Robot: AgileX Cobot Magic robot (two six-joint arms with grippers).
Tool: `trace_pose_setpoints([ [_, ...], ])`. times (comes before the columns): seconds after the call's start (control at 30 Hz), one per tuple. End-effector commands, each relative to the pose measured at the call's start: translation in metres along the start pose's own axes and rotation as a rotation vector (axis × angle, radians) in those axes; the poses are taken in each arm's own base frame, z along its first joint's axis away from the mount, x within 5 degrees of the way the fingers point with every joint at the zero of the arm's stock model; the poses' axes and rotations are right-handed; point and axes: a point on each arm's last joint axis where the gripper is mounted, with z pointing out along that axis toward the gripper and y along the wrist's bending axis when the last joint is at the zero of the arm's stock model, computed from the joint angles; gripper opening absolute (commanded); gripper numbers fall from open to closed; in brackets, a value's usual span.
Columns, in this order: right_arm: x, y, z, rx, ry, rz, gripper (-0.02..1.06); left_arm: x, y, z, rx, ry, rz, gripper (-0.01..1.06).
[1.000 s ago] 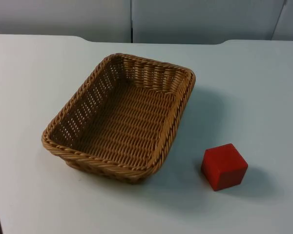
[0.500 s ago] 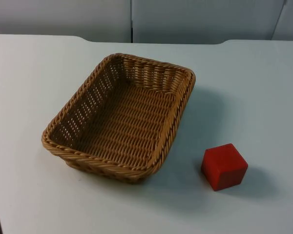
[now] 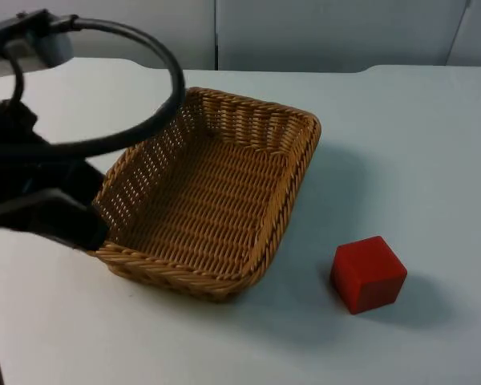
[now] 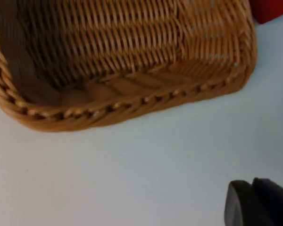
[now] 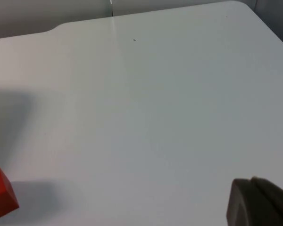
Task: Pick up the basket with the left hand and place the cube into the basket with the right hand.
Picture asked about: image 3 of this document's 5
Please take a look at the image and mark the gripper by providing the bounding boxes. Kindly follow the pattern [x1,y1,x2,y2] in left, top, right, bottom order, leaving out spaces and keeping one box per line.
[0,156,110,252]

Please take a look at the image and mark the pale brown wicker basket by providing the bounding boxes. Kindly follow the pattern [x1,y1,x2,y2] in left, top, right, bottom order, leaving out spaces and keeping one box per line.
[88,86,322,305]

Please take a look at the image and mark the red cube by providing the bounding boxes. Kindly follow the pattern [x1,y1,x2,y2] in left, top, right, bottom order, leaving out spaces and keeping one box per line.
[329,235,408,315]

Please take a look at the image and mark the thin black cable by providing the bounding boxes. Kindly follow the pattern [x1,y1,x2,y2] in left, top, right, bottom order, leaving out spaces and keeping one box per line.
[9,59,26,107]

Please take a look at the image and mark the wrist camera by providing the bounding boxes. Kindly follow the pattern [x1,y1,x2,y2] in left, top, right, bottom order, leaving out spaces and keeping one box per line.
[0,9,73,78]

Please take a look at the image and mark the thick black cable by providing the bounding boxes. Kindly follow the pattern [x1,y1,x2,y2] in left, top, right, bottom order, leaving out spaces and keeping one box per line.
[0,14,187,160]

